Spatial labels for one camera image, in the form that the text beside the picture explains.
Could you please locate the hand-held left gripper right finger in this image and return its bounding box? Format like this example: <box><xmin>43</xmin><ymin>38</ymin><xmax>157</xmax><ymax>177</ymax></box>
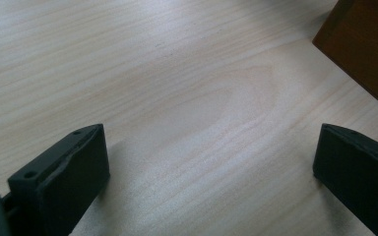
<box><xmin>312</xmin><ymin>123</ymin><xmax>378</xmax><ymax>236</ymax></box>

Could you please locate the brown wooden box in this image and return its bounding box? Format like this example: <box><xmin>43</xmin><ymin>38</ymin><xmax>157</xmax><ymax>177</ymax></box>
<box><xmin>311</xmin><ymin>0</ymin><xmax>378</xmax><ymax>118</ymax></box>

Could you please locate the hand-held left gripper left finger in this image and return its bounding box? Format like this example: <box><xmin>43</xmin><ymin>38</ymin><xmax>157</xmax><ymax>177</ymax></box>
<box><xmin>1</xmin><ymin>123</ymin><xmax>111</xmax><ymax>236</ymax></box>

